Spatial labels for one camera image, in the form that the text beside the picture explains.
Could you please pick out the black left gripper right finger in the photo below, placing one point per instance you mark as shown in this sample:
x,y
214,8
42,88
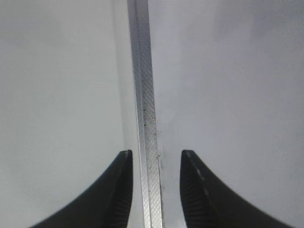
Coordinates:
x,y
207,202

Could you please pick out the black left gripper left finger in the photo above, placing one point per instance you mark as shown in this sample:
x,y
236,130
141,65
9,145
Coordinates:
x,y
105,204

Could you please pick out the white board with aluminium frame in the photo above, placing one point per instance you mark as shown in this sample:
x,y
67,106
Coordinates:
x,y
224,78

